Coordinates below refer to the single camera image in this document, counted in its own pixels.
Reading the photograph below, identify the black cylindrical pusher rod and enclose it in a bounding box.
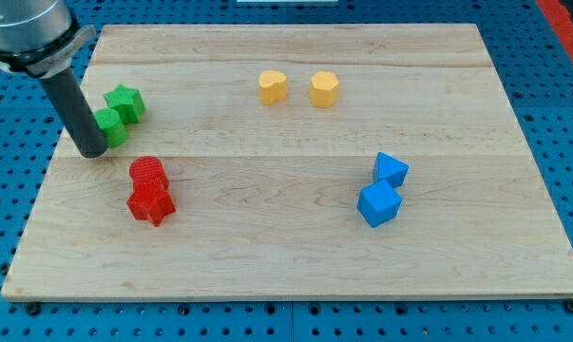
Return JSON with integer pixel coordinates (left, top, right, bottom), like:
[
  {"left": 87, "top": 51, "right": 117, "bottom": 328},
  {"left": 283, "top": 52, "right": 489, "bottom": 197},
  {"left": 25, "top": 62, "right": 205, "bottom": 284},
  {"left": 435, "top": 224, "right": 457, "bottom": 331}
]
[{"left": 39, "top": 67, "right": 108, "bottom": 159}]

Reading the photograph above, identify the green circle block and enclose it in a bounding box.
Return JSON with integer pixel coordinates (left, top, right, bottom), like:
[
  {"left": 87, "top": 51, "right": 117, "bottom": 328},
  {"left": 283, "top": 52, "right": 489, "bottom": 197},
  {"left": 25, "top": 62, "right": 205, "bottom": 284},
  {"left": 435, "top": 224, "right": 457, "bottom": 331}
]
[{"left": 93, "top": 108, "right": 128, "bottom": 148}]

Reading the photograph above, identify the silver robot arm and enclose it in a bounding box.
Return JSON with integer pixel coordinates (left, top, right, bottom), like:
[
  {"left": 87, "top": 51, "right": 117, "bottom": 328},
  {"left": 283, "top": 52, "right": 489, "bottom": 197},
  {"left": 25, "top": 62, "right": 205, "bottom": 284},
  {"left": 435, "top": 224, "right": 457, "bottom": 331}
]
[{"left": 0, "top": 0, "right": 108, "bottom": 159}]

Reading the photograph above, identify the green star block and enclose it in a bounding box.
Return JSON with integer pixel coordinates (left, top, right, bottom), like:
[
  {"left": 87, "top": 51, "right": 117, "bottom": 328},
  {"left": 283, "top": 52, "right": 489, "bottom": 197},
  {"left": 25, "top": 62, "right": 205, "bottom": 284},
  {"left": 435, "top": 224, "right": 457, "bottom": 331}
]
[{"left": 104, "top": 84, "right": 146, "bottom": 124}]

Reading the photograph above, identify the red circle block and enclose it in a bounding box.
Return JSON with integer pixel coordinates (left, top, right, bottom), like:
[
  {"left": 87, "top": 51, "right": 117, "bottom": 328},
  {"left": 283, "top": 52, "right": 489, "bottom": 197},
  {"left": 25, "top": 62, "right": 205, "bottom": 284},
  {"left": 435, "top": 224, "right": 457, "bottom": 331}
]
[{"left": 129, "top": 156, "right": 169, "bottom": 190}]

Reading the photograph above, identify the red star block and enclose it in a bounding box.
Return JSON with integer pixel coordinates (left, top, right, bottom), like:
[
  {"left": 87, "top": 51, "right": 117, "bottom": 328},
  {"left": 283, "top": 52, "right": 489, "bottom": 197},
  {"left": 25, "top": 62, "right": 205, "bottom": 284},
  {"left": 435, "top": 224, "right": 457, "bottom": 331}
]
[{"left": 126, "top": 180, "right": 176, "bottom": 226}]

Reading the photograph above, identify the yellow heart block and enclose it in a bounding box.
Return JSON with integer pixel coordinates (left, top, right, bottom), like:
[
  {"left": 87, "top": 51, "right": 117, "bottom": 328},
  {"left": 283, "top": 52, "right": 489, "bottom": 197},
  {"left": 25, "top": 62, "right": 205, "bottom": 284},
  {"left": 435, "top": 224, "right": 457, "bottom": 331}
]
[{"left": 258, "top": 70, "right": 288, "bottom": 105}]

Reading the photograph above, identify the wooden board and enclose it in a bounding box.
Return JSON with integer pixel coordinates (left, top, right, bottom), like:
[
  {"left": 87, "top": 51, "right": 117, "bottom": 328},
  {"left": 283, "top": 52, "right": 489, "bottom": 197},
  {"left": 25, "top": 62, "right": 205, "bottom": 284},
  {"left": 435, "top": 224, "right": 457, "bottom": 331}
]
[{"left": 1, "top": 24, "right": 573, "bottom": 302}]

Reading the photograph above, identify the yellow hexagon block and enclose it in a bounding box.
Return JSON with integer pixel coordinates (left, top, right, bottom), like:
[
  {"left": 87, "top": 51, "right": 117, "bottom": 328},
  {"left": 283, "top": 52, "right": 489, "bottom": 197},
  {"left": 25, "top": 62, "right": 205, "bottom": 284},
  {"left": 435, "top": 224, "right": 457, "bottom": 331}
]
[{"left": 309, "top": 71, "right": 340, "bottom": 108}]

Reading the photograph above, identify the blue triangle block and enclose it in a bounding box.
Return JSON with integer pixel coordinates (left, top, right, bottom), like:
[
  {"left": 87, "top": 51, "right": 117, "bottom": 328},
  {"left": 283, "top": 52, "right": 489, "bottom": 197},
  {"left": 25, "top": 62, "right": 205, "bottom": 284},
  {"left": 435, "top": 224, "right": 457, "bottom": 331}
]
[{"left": 372, "top": 152, "right": 410, "bottom": 188}]

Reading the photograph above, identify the blue cube block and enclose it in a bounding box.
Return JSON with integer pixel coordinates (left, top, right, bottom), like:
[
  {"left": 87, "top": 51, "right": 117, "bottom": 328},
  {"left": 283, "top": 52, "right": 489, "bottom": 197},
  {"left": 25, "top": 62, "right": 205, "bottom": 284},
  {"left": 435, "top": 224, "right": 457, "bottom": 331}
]
[{"left": 356, "top": 180, "right": 402, "bottom": 228}]

